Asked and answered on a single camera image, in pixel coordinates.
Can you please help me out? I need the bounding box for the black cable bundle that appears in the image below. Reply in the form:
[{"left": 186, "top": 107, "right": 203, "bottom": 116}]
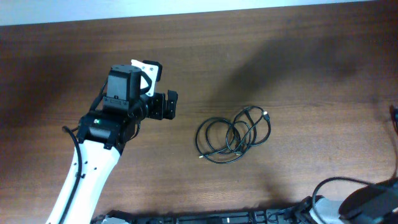
[{"left": 194, "top": 105, "right": 272, "bottom": 165}]

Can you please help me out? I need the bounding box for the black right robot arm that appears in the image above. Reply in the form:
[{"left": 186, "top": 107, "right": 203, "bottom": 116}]
[{"left": 294, "top": 168, "right": 397, "bottom": 223}]

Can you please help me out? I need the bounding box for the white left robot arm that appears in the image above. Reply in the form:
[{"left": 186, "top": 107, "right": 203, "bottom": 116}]
[{"left": 47, "top": 60, "right": 178, "bottom": 223}]

